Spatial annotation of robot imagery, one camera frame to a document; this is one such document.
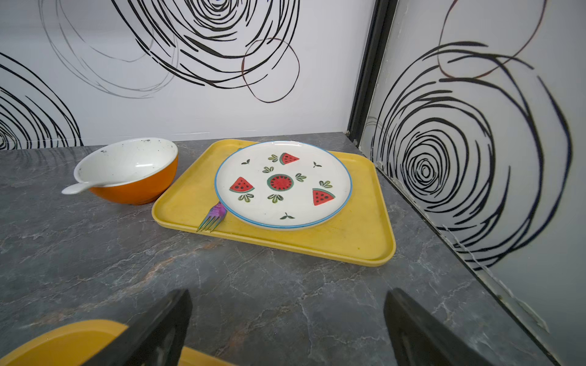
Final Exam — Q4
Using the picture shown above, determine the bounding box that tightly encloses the yellow storage box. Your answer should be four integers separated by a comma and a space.
1, 320, 229, 365

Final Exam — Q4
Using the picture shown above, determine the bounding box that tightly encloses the orange white bowl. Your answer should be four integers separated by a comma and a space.
73, 137, 179, 205

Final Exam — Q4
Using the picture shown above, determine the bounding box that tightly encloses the black corner frame post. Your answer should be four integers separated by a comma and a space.
346, 0, 398, 146

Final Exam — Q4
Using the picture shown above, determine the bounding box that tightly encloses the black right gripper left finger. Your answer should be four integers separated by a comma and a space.
85, 289, 192, 365

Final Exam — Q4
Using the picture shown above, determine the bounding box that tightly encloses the purple fork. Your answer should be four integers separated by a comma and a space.
197, 202, 227, 232

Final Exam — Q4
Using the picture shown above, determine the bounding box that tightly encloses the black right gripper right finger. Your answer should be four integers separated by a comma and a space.
384, 288, 491, 366

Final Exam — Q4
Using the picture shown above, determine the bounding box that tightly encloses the yellow serving tray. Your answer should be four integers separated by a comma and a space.
152, 140, 396, 267

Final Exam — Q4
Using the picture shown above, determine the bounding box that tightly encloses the white spoon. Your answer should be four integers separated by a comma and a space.
61, 175, 138, 196

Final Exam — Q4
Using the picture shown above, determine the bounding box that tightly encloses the watermelon pattern plate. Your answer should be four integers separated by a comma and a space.
214, 141, 353, 230

